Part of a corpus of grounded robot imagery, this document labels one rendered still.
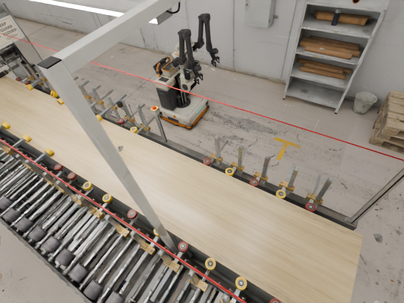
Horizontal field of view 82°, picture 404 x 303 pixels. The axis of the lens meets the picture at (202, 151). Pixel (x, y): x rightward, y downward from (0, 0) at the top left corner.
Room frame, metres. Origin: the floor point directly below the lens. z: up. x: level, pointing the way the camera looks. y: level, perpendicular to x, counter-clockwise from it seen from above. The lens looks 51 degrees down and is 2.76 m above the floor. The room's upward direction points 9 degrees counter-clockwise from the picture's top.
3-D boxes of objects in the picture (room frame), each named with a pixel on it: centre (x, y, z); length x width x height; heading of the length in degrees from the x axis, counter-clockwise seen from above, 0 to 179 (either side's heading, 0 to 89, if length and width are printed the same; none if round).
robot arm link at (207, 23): (2.98, -0.30, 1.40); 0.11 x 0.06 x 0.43; 142
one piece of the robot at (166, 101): (3.16, 0.27, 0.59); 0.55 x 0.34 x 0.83; 142
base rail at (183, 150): (2.19, 0.78, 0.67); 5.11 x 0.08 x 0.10; 52
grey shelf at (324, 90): (3.02, -2.05, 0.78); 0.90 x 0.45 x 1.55; 52
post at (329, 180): (0.83, -0.94, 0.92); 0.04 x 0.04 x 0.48; 52
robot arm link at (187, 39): (2.64, -0.03, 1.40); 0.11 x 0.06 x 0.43; 142
